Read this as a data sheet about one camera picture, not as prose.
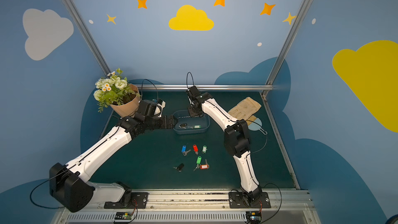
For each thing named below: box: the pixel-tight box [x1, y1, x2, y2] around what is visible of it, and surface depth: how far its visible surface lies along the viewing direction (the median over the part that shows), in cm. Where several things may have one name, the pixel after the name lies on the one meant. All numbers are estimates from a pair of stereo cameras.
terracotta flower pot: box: [109, 84, 141, 118], surface depth 95 cm
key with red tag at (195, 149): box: [192, 144, 199, 156], surface depth 95 cm
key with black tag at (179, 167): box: [173, 162, 185, 173], surface depth 87 cm
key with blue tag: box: [181, 144, 192, 157], surface depth 93 cm
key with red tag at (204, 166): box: [199, 158, 210, 170], surface depth 87 cm
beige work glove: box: [228, 96, 262, 121], surface depth 117 cm
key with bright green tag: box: [192, 155, 203, 172], surface depth 90 cm
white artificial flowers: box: [93, 67, 141, 114], surface depth 85 cm
